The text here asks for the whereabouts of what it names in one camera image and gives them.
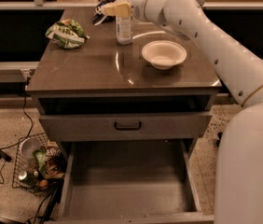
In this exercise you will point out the clear plastic water bottle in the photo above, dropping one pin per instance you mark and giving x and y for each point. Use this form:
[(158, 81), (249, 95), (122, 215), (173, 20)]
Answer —
[(124, 28)]

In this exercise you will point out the upper grey drawer with handle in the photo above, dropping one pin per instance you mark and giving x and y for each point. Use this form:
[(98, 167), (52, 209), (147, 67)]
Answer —
[(123, 127)]

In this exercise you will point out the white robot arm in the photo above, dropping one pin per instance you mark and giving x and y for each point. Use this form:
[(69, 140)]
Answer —
[(239, 169)]

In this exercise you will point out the green chip bag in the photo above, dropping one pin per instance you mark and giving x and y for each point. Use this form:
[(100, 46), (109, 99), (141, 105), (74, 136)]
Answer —
[(67, 34)]

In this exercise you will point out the white paper bowl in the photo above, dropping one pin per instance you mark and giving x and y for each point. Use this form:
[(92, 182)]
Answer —
[(163, 54)]

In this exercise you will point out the black chair base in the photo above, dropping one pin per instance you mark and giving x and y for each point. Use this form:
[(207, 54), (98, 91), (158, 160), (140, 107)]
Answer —
[(219, 138)]

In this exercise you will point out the snack bags in basket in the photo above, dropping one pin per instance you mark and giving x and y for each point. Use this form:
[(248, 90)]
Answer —
[(51, 163)]

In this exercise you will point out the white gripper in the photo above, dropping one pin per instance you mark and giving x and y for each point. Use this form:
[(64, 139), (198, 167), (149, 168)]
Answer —
[(138, 3)]

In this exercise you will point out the dark blue chip bag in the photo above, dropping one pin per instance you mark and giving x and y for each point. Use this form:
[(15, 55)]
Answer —
[(98, 16)]

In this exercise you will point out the open lower grey drawer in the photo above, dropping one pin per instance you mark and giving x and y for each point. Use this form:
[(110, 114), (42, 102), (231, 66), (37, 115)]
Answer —
[(130, 182)]

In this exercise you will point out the black wire basket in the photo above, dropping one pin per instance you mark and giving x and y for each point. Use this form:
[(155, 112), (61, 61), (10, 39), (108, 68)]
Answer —
[(26, 175)]

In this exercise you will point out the grey drawer cabinet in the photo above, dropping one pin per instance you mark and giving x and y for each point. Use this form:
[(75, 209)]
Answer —
[(103, 77)]

